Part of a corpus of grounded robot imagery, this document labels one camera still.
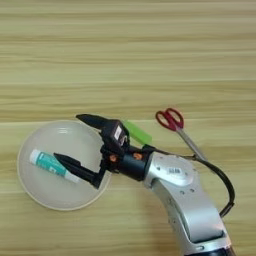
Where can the white teal glue stick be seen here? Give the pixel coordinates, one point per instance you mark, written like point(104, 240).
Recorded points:
point(46, 161)

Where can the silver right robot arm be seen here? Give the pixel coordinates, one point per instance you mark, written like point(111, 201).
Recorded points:
point(190, 196)

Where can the green rectangular eraser block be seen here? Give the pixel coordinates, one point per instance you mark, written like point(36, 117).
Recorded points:
point(140, 135)

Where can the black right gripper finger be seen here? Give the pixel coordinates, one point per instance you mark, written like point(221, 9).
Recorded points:
point(95, 120)
point(78, 168)

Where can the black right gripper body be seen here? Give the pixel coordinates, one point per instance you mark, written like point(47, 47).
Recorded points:
point(131, 165)

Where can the beige round plate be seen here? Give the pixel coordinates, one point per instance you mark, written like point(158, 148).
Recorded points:
point(50, 193)

